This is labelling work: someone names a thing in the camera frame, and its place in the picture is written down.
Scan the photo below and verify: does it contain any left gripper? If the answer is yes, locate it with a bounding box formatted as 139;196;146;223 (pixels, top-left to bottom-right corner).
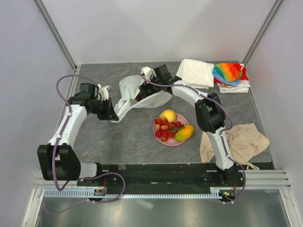
89;97;119;121

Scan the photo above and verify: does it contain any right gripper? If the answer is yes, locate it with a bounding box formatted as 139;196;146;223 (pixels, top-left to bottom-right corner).
139;72;162;102

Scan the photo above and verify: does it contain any white plastic bag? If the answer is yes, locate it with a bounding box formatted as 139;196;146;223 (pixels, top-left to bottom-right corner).
112;75;172;123

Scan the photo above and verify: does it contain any fake yellow lemon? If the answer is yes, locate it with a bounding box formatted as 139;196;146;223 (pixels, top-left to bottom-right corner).
159;110;177;122

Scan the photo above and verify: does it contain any fake mango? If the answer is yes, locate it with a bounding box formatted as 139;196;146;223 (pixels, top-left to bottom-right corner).
175;124;194;142

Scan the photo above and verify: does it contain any fake dark red fruit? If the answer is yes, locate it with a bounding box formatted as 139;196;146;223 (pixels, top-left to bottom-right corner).
135;92;142;102

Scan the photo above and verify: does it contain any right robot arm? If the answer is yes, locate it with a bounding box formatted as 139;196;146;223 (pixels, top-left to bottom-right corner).
139;64;246;186

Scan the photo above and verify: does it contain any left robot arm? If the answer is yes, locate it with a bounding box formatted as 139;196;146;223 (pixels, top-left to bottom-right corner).
37;83;119;186

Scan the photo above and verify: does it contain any white folded towel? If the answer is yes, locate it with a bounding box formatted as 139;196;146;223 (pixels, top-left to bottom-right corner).
176;59;214;89

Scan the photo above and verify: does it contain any pink plate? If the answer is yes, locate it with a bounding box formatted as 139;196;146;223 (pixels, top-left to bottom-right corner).
152;113;189;146

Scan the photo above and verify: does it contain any rainbow coloured cloth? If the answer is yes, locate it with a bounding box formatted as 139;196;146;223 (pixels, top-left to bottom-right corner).
212;62;249;87

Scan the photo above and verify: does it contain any white printed cloth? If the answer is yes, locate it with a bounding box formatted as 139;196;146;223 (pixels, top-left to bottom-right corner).
217;80;250;93

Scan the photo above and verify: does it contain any beige cloth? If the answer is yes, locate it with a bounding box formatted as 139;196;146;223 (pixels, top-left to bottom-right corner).
199;124;270;170

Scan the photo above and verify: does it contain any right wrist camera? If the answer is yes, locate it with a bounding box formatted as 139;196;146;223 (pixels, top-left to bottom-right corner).
140;67;154;80

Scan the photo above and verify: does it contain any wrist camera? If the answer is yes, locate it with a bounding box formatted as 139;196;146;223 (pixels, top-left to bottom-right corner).
98;84;112;101
140;67;154;80

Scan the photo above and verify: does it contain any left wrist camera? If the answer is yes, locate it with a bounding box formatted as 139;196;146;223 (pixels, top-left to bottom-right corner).
98;84;112;101

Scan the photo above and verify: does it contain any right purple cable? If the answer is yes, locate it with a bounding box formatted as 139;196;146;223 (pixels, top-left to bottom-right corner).
138;70;247;205

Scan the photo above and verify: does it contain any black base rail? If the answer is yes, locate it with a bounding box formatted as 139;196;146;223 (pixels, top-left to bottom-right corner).
65;162;244;187

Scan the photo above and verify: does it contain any grey cable duct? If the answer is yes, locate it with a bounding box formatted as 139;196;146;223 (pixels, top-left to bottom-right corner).
44;188;222;199

